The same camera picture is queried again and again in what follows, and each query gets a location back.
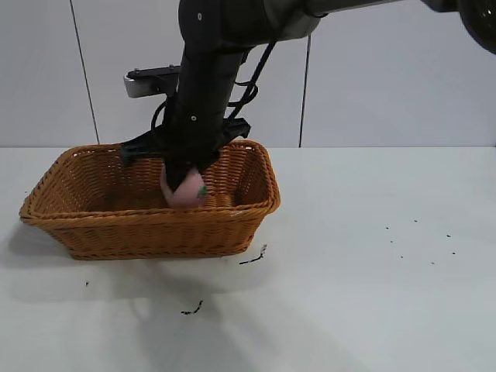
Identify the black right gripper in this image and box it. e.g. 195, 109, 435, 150
119, 49, 250, 195

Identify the pink toy peach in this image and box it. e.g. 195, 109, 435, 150
160, 164, 208, 211

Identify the brown woven wicker basket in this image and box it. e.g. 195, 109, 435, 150
19, 139, 282, 261

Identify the black cable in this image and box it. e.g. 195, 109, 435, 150
150, 98, 170, 135
226, 36, 280, 118

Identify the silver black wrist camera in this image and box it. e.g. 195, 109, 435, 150
123, 64, 183, 99

